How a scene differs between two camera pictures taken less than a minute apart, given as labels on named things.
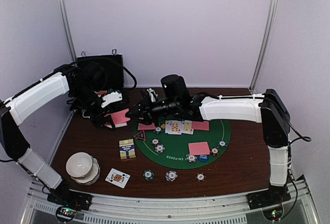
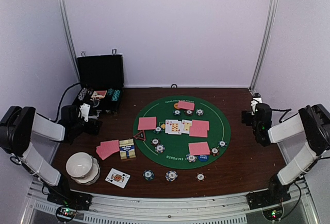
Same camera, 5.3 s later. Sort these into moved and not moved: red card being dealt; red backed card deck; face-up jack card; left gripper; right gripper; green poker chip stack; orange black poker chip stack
Moved: red backed card deck; left gripper; right gripper
Not moved: green poker chip stack; orange black poker chip stack; red card being dealt; face-up jack card
